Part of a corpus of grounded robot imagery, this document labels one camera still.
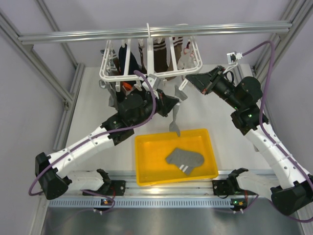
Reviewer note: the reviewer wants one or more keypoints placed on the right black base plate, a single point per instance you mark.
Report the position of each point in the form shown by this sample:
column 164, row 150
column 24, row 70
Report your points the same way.
column 221, row 188

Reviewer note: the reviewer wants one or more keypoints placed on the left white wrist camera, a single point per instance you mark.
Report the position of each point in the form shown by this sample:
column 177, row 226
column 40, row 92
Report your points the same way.
column 154, row 81

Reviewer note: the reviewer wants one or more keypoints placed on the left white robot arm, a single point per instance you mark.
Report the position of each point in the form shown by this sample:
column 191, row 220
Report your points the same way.
column 57, row 172

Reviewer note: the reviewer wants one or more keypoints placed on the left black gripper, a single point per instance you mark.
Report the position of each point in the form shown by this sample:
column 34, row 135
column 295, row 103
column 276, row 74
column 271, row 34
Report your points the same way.
column 165, row 103

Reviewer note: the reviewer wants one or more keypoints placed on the black sock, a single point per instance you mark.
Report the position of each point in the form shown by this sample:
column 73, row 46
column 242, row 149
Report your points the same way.
column 121, row 94

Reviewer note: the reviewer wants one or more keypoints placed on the aluminium crossbar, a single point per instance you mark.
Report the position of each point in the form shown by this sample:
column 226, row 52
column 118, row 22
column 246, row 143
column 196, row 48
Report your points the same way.
column 156, row 32

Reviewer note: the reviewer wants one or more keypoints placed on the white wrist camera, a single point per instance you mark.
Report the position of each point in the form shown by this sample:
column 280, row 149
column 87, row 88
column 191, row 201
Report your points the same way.
column 154, row 81
column 232, row 59

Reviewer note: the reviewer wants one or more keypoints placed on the grey striped sock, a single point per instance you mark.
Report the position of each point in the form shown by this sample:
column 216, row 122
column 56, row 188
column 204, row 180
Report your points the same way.
column 185, row 160
column 173, row 127

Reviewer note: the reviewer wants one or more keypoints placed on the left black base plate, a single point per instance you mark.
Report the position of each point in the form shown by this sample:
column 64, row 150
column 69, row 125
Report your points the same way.
column 113, row 188

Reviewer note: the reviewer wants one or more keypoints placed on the perforated cable duct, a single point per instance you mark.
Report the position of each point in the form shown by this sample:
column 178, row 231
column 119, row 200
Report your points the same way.
column 86, row 202

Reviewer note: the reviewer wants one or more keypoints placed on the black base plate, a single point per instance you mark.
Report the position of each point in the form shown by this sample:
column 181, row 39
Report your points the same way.
column 113, row 188
column 221, row 188

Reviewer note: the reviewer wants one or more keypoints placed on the white sock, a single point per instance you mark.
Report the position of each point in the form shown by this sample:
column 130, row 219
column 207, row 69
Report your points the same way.
column 187, row 59

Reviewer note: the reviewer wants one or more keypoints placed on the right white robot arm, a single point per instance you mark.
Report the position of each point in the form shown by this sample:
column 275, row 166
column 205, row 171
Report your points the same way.
column 293, row 189

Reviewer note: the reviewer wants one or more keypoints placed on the white plastic sock hanger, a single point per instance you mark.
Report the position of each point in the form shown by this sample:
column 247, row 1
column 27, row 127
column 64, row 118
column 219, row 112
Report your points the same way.
column 150, row 60

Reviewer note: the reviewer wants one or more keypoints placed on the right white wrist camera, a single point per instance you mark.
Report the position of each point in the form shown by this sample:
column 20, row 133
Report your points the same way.
column 232, row 59

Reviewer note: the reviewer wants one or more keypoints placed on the grey patterned sock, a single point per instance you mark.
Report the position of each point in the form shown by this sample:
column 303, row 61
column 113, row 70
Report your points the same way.
column 113, row 69

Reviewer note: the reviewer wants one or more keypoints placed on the yellow plastic tray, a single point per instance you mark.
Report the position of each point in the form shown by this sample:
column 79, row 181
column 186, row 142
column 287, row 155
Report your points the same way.
column 151, row 151

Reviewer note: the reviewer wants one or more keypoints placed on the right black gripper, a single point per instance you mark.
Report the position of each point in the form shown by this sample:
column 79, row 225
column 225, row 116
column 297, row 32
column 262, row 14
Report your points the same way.
column 203, row 82

